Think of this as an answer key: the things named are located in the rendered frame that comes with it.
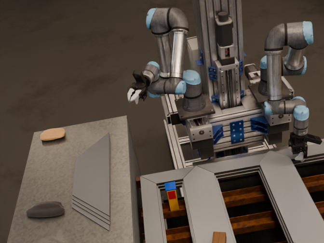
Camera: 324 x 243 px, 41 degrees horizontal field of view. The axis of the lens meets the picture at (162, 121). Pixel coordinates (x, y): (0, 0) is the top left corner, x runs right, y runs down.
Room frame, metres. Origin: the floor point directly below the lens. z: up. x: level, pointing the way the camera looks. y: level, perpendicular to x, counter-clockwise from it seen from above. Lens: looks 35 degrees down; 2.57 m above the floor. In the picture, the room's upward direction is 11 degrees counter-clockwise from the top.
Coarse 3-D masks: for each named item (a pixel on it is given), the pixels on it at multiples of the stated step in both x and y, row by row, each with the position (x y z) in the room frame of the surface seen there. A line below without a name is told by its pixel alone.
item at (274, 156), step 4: (276, 152) 1.88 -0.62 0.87; (264, 156) 1.87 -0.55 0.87; (268, 156) 1.86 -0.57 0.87; (272, 156) 1.85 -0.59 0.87; (276, 156) 1.85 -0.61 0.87; (280, 156) 1.84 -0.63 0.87; (284, 156) 1.83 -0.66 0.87; (264, 160) 1.83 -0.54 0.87; (268, 160) 1.83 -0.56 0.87; (272, 160) 1.82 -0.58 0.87
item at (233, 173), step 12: (312, 156) 1.80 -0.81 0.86; (252, 168) 1.81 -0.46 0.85; (180, 180) 1.81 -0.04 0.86; (216, 180) 1.76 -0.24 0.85; (264, 180) 1.69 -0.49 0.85; (276, 204) 1.50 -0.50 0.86; (228, 216) 1.50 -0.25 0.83; (276, 216) 1.46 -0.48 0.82; (192, 228) 1.46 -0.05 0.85; (192, 240) 1.40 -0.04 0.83; (288, 240) 1.29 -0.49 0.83
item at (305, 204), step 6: (306, 198) 1.50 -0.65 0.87; (282, 204) 1.49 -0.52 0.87; (288, 204) 1.48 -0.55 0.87; (294, 204) 1.47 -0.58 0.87; (300, 204) 1.46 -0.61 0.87; (306, 204) 1.46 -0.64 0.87; (312, 204) 1.45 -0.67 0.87; (282, 210) 1.45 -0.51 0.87; (288, 210) 1.44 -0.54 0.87; (294, 210) 1.44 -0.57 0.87; (300, 210) 1.43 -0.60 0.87; (306, 210) 1.42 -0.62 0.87
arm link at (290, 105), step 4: (296, 96) 1.92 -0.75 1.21; (288, 100) 1.90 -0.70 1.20; (292, 100) 1.89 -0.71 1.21; (296, 100) 1.88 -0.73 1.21; (300, 100) 1.87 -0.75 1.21; (304, 100) 1.89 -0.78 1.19; (288, 104) 1.87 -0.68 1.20; (292, 104) 1.86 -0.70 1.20; (296, 104) 1.85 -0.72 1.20; (300, 104) 1.84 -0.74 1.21; (304, 104) 1.85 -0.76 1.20; (288, 108) 1.85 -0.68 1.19; (292, 108) 1.85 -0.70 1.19; (288, 112) 1.85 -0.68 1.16; (292, 112) 1.84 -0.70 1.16
